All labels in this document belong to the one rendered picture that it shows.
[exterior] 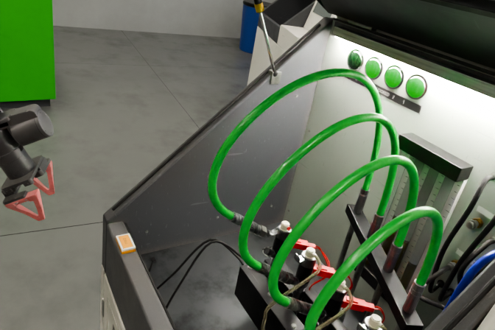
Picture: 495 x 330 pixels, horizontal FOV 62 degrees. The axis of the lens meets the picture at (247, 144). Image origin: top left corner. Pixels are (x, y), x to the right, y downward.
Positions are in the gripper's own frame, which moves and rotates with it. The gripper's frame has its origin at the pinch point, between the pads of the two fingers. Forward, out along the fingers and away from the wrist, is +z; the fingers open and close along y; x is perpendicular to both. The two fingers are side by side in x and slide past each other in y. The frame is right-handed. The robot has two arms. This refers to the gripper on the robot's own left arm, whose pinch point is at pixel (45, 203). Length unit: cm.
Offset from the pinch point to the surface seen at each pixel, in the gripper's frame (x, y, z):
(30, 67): 95, 279, 21
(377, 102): -71, -17, -5
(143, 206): -18.0, 2.4, 11.2
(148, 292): -18.4, -21.9, 14.6
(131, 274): -15.3, -16.9, 13.1
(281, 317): -41, -32, 23
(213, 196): -38.2, -27.3, -5.0
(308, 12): -145, 289, 61
